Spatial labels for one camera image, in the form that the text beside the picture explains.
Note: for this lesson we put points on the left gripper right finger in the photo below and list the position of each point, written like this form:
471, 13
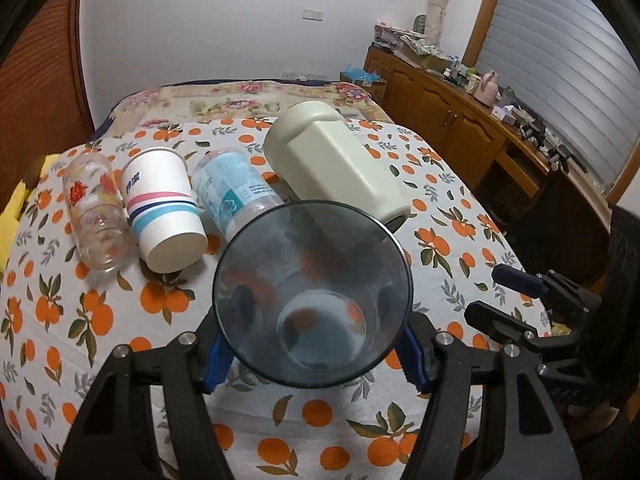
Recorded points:
488, 415

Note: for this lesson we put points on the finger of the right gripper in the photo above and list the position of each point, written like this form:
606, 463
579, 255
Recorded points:
498, 326
530, 285

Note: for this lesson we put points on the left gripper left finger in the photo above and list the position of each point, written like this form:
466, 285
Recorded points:
113, 435

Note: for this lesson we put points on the blue translucent plastic cup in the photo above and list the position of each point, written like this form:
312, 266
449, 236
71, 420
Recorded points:
312, 294

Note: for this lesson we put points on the printed clear glass cup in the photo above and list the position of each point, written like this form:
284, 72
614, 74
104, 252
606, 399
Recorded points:
99, 223

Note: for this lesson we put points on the cream ceramic faceted cup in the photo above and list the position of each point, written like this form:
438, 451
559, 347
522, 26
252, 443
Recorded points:
311, 147

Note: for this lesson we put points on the white striped paper cup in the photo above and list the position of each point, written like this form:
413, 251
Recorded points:
162, 210

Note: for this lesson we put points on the clear plastic labelled cup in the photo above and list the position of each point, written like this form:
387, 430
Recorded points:
231, 190

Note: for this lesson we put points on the wooden sideboard cabinet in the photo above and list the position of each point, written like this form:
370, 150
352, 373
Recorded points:
546, 218

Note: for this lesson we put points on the orange print white cloth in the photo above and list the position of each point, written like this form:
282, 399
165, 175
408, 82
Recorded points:
59, 320

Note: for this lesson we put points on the pink tissue box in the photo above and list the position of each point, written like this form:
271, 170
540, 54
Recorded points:
503, 115

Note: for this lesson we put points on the green bottle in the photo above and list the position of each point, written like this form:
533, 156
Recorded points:
507, 96

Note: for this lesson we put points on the pink thermos jug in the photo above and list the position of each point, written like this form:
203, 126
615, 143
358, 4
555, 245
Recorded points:
487, 90

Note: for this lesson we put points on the yellow cloth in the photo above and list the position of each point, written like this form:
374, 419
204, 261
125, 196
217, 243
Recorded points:
11, 214

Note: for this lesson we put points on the grey window blind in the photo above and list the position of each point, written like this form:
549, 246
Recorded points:
564, 60

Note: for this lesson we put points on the cardboard box of clutter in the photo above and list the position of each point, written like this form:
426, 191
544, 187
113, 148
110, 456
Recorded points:
424, 55

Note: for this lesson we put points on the box with blue bag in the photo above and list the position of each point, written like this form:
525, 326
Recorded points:
373, 83

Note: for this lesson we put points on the small desk fan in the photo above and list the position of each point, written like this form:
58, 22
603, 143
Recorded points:
419, 24

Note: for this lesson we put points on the brown louvered wardrobe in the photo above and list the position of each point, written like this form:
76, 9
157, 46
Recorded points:
44, 106

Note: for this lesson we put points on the floral bed blanket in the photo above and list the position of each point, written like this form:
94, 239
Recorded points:
207, 100

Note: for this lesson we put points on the white wall switch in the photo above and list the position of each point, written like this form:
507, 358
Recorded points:
313, 15

